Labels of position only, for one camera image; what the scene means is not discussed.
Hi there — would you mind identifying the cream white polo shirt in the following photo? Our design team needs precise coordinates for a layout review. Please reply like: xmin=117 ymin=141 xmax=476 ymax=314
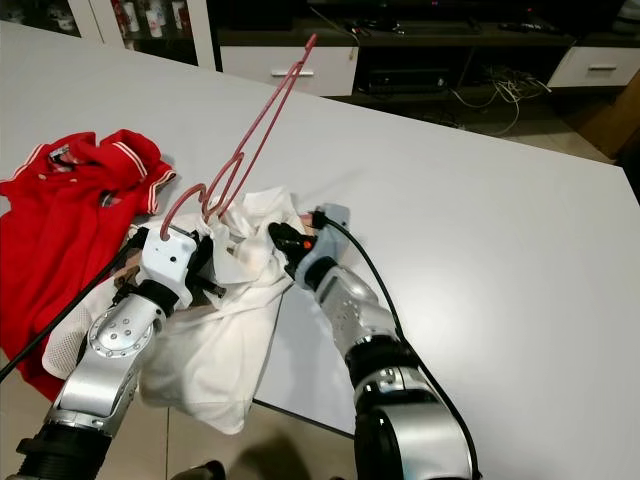
xmin=45 ymin=187 xmax=301 ymax=433

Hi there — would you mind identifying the red polo shirt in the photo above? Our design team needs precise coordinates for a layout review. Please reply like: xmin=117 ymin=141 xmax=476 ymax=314
xmin=0 ymin=130 xmax=176 ymax=386

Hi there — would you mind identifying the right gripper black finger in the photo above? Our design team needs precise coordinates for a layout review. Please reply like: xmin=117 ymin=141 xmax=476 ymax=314
xmin=268 ymin=222 xmax=306 ymax=271

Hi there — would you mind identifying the narrow white drawer front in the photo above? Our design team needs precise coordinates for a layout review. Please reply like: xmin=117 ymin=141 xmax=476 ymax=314
xmin=550 ymin=47 xmax=640 ymax=89

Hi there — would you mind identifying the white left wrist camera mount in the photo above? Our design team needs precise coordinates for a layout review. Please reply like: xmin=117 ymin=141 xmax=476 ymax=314
xmin=143 ymin=225 xmax=199 ymax=296

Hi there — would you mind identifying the black set-top box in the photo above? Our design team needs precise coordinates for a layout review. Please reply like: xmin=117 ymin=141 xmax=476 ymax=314
xmin=360 ymin=68 xmax=446 ymax=96

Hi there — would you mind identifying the wide white drawer front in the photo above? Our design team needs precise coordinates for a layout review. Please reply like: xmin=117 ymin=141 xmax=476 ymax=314
xmin=218 ymin=45 xmax=333 ymax=98

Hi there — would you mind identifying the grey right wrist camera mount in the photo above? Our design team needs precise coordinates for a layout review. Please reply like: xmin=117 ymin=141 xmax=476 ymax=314
xmin=310 ymin=203 xmax=353 ymax=263

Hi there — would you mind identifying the red plastic clothes hanger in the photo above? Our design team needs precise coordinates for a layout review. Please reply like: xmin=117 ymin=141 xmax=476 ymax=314
xmin=160 ymin=33 xmax=318 ymax=241

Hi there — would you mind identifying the white glass-door cabinet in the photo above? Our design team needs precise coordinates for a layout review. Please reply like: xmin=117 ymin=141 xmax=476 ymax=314
xmin=85 ymin=0 xmax=218 ymax=71

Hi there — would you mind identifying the dark wooden TV stand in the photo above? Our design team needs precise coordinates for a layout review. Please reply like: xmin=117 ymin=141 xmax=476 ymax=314
xmin=210 ymin=0 xmax=640 ymax=101

